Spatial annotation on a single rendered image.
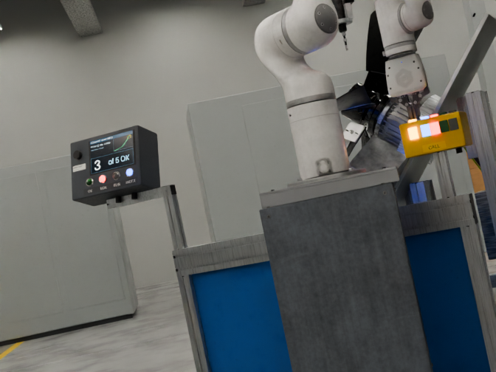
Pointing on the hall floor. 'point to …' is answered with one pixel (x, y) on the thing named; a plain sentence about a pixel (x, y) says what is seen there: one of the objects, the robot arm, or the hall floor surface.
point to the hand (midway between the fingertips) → (414, 113)
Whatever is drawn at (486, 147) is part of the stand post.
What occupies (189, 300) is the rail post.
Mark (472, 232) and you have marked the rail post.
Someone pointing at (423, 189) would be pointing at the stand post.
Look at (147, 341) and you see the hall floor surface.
